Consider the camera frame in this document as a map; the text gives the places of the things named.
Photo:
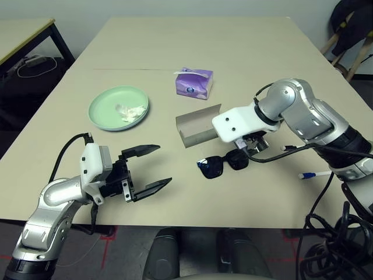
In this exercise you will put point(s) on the grey robot left leg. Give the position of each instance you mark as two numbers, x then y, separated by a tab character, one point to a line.
161	253

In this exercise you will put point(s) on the grey robot leg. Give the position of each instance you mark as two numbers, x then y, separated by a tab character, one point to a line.
243	253
161	253

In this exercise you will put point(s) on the grey robot torso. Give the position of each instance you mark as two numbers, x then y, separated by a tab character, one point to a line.
218	277

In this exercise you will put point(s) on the black sunglasses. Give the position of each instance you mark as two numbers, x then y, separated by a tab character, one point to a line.
212	169

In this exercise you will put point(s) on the grey robot right leg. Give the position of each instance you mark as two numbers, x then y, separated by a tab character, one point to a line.
243	253

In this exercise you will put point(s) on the purple tissue pack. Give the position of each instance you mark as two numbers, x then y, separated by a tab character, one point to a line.
193	84

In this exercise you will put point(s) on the grey glasses case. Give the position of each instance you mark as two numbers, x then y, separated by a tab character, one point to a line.
195	125

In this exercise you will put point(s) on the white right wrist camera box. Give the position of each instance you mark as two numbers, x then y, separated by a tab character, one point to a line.
242	119

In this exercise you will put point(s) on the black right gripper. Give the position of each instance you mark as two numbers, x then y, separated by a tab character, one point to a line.
255	143

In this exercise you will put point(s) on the black table foot bar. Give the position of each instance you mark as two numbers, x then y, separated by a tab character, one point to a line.
295	233
96	230

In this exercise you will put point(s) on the yellow green stool cushion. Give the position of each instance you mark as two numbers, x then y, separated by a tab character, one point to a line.
344	25

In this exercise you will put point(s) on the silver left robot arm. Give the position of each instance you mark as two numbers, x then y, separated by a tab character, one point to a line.
49	210

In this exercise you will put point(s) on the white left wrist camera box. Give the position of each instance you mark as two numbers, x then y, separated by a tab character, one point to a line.
90	166

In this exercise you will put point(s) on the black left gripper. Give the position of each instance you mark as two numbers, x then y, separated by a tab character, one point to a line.
119	178

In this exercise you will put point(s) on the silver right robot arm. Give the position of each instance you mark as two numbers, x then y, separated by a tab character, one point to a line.
314	116

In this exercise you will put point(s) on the wooden stool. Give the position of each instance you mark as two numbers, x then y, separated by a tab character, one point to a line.
357	64

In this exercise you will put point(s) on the white marker with blue cap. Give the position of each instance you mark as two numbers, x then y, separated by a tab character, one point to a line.
317	174

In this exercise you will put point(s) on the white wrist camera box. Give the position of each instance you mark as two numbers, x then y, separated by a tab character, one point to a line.
90	166
242	119

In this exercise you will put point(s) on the green plastic plate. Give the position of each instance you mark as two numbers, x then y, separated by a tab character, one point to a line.
107	111

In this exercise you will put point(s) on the beige side table black legs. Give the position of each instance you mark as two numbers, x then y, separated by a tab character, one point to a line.
20	35

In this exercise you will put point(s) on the black jacket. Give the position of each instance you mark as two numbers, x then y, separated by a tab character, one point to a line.
352	23

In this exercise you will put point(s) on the white tissue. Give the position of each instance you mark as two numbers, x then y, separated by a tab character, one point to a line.
131	112

